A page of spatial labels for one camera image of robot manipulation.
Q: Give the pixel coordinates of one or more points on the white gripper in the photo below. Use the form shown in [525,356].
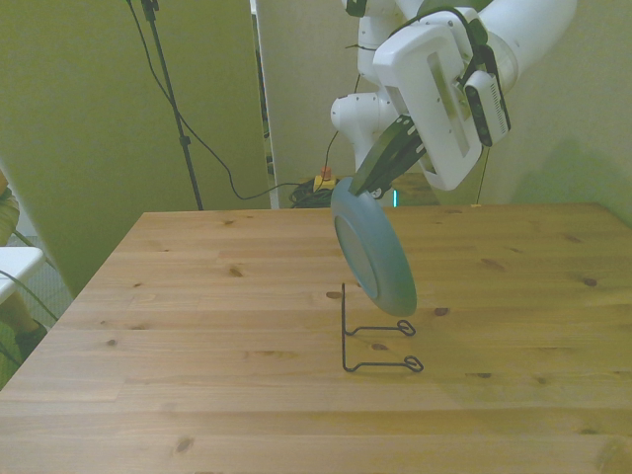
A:
[419,79]

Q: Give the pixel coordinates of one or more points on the white side table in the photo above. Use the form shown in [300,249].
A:
[17,261]

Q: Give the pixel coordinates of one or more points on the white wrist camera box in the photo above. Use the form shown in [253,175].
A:
[489,106]

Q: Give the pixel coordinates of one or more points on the black tripod pole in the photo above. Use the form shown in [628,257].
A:
[185,140]

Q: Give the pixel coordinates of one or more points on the seated person striped clothing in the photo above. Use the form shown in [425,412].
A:
[7,217]

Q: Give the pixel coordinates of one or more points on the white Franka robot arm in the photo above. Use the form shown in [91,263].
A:
[523,34]

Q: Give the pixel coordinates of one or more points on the yellow emergency stop button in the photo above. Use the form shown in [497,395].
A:
[326,180]

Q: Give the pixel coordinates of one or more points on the green round plate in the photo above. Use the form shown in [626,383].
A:
[375,257]

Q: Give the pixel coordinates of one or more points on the wooden cabinet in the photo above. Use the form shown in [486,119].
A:
[415,195]

